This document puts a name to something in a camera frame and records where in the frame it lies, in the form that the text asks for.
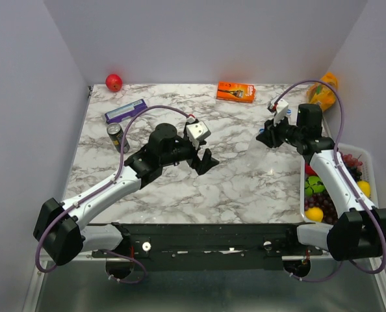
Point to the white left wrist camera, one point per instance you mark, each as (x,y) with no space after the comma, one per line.
(197,133)

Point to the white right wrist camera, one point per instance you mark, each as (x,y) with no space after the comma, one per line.
(279,108)

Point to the white plastic basket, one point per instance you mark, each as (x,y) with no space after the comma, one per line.
(341,192)

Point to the red apple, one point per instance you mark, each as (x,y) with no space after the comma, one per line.
(114,82)

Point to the black drink can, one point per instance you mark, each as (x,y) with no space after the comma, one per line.
(115,133)

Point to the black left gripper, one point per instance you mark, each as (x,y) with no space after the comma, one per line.
(207,163)

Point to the orange snack bag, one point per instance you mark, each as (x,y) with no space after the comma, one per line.
(321,95)

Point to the purple white flat box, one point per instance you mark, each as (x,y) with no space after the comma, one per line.
(124,112)

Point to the orange razor box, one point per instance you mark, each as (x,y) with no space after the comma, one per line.
(238,92)

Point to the red dragon fruit toy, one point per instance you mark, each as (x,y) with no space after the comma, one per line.
(309,171)

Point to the green toy fruit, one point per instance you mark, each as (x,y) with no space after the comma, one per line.
(313,185)

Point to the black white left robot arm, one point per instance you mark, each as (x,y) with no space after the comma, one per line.
(63,230)

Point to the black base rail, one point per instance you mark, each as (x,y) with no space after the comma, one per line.
(206,247)

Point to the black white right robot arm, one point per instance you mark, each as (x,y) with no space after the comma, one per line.
(360,231)

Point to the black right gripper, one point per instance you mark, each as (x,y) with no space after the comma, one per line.
(270,137)

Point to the purple grape bunch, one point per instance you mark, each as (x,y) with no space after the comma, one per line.
(323,200)

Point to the yellow lemon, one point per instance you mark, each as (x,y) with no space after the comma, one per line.
(365,188)
(314,214)

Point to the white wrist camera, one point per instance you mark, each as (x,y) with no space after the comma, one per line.
(197,133)
(279,108)

